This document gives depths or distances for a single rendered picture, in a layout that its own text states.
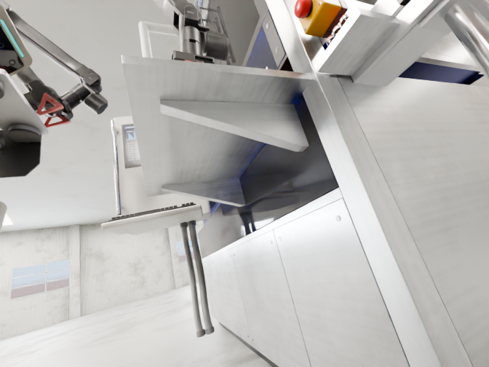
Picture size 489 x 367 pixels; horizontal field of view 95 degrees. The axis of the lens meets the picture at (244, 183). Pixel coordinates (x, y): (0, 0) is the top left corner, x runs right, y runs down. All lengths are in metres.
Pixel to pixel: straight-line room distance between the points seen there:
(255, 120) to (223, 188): 0.50
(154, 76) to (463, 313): 0.70
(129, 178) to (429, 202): 1.37
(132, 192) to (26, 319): 9.51
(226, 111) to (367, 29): 0.32
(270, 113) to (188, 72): 0.22
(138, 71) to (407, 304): 0.62
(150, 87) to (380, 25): 0.46
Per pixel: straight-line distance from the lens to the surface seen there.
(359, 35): 0.58
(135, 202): 1.43
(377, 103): 0.67
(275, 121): 0.59
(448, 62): 1.18
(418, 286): 0.51
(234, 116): 0.55
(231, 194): 1.00
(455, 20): 0.61
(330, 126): 0.54
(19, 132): 0.94
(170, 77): 0.50
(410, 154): 0.65
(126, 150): 1.57
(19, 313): 10.80
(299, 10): 0.64
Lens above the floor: 0.51
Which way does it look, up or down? 18 degrees up
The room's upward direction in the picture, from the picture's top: 14 degrees counter-clockwise
